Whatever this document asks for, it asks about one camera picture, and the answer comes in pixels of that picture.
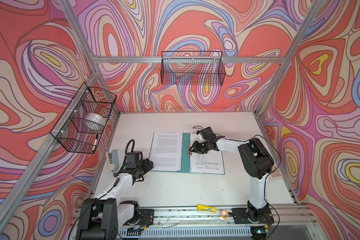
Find left black wire basket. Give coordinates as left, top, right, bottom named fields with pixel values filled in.
left=50, top=83, right=117, bottom=154

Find pink white calculator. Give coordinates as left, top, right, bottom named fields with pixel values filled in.
left=269, top=165, right=283, bottom=179

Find back black wire basket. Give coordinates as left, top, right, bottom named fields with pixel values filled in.
left=160, top=50, right=226, bottom=86

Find teal paper folder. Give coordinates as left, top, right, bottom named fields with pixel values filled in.
left=148, top=131, right=226, bottom=175

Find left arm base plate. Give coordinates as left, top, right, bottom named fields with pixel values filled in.
left=123, top=209, right=154, bottom=227

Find white paper sheets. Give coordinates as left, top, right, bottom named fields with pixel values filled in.
left=189, top=150, right=225, bottom=175

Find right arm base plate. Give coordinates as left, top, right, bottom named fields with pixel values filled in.
left=229, top=206, right=275, bottom=226

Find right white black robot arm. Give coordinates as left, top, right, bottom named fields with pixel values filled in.
left=189, top=126, right=275, bottom=223

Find black wire basket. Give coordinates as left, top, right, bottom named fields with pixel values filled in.
left=160, top=50, right=226, bottom=86
left=50, top=83, right=117, bottom=154

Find printed white paper sheet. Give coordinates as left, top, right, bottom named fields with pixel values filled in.
left=149, top=132, right=183, bottom=172

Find white tape roll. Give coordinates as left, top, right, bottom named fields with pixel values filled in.
left=84, top=113, right=106, bottom=126

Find metal folder clip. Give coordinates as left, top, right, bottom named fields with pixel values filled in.
left=188, top=146, right=192, bottom=158

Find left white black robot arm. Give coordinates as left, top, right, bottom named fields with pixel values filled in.
left=75, top=151, right=153, bottom=240

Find grey blue stapler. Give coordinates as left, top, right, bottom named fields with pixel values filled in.
left=106, top=149, right=119, bottom=173

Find yellow glue stick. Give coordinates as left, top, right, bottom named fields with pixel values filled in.
left=197, top=204, right=217, bottom=213

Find black white marker pen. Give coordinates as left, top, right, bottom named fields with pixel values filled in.
left=91, top=135, right=98, bottom=153

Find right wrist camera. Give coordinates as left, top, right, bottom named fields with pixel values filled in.
left=196, top=133, right=205, bottom=143

